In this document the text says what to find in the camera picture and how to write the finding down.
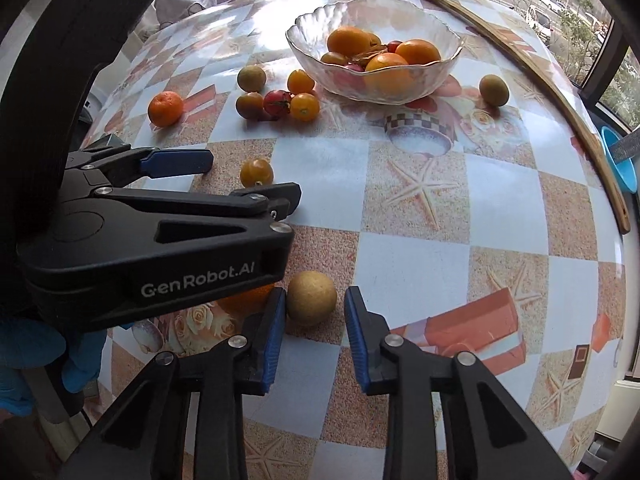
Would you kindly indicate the dark yellow tomato cluster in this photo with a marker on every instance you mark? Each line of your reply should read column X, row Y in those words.
column 250, row 106

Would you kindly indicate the clear glass bowl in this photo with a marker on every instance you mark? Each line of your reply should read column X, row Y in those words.
column 385, row 21

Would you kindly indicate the red tomato in bowl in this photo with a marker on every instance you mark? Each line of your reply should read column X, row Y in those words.
column 392, row 46

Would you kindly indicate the yellow tomato cluster right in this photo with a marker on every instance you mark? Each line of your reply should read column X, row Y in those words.
column 304, row 107

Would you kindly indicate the orange in bowl right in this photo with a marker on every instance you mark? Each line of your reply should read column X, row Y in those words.
column 418, row 52

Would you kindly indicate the yellow cherry tomato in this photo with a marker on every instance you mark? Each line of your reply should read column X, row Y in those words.
column 256, row 172

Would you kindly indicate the orange in bowl front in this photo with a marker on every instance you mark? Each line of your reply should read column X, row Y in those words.
column 388, row 76

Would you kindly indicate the white cloth on chair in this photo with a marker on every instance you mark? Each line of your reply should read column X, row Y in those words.
column 162, row 13

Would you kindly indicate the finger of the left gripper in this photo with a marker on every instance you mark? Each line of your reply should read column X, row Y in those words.
column 126, row 164
column 274, row 202

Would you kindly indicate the small orange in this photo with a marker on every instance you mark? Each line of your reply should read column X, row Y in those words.
column 246, row 303

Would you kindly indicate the brown longan behind bowl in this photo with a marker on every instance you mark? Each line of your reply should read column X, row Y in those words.
column 493, row 90

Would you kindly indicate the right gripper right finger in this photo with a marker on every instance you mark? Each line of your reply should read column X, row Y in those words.
column 488, row 435

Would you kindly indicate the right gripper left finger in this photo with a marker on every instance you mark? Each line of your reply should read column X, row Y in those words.
column 143, row 433

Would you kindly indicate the brown longan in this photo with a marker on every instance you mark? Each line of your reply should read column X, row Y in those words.
column 493, row 90
column 312, row 298
column 251, row 78

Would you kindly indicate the yellow tomato cluster top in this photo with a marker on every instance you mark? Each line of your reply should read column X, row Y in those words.
column 300, row 82

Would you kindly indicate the large orange mandarin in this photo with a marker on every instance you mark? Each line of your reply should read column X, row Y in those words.
column 165, row 109

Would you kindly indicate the red tomato in cluster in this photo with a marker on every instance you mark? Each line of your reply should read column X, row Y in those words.
column 277, row 103

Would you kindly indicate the blue gloved hand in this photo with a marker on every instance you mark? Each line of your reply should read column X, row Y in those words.
column 26, row 345

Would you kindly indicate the blue plastic basin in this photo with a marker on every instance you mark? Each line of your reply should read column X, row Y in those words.
column 619, row 154

